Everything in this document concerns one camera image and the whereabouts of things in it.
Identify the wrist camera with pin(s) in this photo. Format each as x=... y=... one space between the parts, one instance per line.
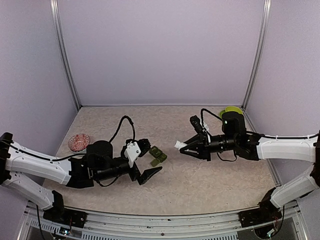
x=136 y=149
x=196 y=123

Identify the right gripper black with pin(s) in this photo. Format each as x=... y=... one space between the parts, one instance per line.
x=203 y=150

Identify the green weekly pill organizer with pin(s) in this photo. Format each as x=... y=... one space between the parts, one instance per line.
x=158 y=156

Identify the red patterned white bowl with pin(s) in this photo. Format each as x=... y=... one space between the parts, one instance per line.
x=78 y=142

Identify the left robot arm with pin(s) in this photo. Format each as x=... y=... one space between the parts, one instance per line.
x=78 y=171

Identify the white pill bottle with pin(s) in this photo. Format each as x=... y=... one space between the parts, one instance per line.
x=178 y=145

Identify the aluminium frame post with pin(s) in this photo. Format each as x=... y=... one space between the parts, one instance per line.
x=258 y=53
x=63 y=53

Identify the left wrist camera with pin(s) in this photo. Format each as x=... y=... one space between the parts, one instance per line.
x=136 y=149

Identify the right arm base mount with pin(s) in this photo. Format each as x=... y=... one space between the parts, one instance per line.
x=257 y=216

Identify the left aluminium frame post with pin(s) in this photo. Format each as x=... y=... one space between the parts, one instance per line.
x=63 y=53

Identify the green saucer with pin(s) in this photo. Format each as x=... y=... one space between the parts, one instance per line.
x=223 y=111

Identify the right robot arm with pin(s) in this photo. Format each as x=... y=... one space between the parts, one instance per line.
x=255 y=146

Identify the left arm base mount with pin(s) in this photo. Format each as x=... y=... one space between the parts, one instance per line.
x=70 y=217

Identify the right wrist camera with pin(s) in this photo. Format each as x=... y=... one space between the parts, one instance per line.
x=196 y=123

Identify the green bowl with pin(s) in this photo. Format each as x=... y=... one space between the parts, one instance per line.
x=234 y=109

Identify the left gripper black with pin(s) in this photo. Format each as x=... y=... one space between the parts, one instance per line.
x=145 y=177

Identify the front aluminium rail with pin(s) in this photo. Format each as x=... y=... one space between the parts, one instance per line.
x=115 y=226

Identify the right aluminium frame post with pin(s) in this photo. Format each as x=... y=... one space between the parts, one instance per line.
x=258 y=53

